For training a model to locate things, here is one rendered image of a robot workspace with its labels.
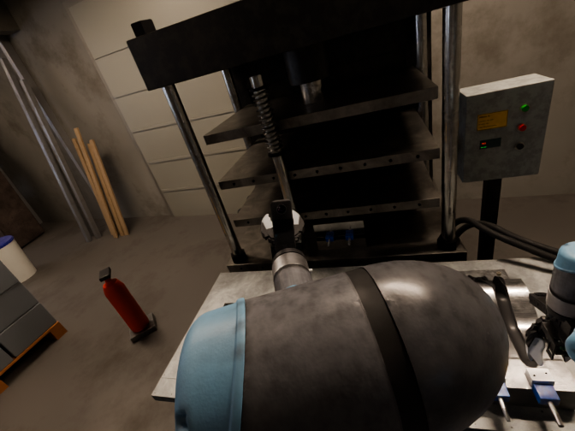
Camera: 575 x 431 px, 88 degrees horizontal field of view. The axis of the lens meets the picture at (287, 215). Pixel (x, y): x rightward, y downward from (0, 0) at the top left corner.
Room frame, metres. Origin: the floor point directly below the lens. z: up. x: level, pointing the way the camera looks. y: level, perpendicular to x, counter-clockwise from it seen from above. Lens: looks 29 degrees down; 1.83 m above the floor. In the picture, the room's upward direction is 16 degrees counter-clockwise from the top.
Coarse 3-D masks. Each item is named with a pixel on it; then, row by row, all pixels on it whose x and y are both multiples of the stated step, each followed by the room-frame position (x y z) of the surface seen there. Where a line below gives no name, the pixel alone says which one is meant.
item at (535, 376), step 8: (528, 368) 0.43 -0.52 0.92; (528, 376) 0.42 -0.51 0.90; (536, 376) 0.41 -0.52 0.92; (544, 376) 0.40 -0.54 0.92; (552, 376) 0.40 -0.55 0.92; (536, 384) 0.40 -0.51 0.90; (544, 384) 0.39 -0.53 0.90; (552, 384) 0.39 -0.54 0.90; (536, 392) 0.38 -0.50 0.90; (544, 392) 0.38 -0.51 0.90; (552, 392) 0.37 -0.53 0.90; (544, 400) 0.36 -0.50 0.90; (552, 400) 0.36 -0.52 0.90; (552, 408) 0.34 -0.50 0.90; (560, 424) 0.31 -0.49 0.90
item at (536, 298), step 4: (536, 292) 0.49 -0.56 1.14; (540, 292) 0.48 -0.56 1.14; (544, 292) 0.48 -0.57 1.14; (532, 296) 0.48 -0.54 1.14; (536, 296) 0.48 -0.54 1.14; (540, 296) 0.47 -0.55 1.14; (544, 296) 0.47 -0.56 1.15; (532, 300) 0.48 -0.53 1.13; (536, 300) 0.46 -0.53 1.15; (540, 300) 0.45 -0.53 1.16; (544, 300) 0.45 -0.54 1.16; (532, 304) 0.47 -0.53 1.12; (536, 304) 0.45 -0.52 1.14; (540, 304) 0.44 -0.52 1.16; (544, 304) 0.43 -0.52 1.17; (540, 308) 0.44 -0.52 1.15; (544, 308) 0.43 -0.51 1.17; (544, 312) 0.42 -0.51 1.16; (548, 316) 0.41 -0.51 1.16; (552, 316) 0.40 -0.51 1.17
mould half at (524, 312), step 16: (464, 272) 0.87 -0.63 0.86; (480, 272) 0.85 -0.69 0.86; (512, 288) 0.68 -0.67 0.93; (496, 304) 0.65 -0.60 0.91; (512, 304) 0.63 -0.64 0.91; (528, 304) 0.62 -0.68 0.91; (528, 320) 0.58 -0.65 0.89; (512, 352) 0.50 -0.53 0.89; (544, 352) 0.48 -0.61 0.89; (512, 368) 0.46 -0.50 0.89; (544, 368) 0.44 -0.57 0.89; (560, 368) 0.42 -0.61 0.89; (512, 384) 0.42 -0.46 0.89; (528, 384) 0.41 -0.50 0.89; (560, 384) 0.39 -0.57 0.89; (512, 400) 0.41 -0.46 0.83; (528, 400) 0.40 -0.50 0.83; (560, 400) 0.37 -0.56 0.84
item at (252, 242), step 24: (384, 216) 1.53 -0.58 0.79; (408, 216) 1.46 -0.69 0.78; (432, 216) 1.39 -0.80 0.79; (240, 240) 1.74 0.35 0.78; (264, 240) 1.65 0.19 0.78; (312, 240) 1.50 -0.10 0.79; (384, 240) 1.31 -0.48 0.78; (408, 240) 1.25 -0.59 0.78; (432, 240) 1.20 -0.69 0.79; (240, 264) 1.47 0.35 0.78; (264, 264) 1.41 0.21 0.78; (312, 264) 1.32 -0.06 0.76; (336, 264) 1.27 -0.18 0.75; (360, 264) 1.23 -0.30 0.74
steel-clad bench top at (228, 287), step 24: (456, 264) 0.98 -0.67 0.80; (480, 264) 0.94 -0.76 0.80; (504, 264) 0.90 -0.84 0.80; (528, 264) 0.87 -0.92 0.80; (552, 264) 0.83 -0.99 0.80; (216, 288) 1.29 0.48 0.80; (240, 288) 1.24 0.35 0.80; (264, 288) 1.19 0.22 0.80; (528, 288) 0.76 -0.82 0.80; (168, 384) 0.80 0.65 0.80; (528, 408) 0.39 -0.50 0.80
